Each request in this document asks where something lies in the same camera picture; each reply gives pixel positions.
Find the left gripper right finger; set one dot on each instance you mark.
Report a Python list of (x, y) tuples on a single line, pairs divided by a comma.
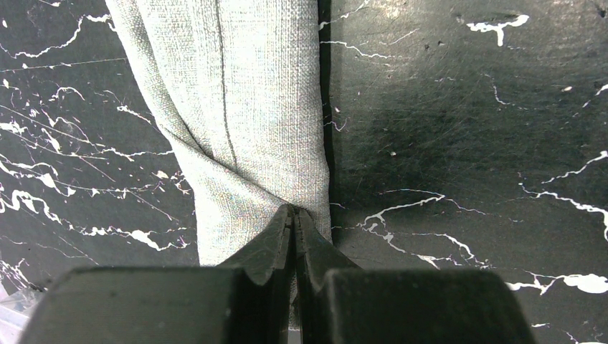
[(341, 302)]

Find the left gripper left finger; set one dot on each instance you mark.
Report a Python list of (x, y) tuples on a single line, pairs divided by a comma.
[(245, 299)]

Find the grey cloth napkin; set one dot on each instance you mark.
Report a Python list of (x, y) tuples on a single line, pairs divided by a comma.
[(234, 86)]

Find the clear plastic organizer box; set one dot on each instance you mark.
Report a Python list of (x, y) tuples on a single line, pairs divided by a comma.
[(16, 312)]

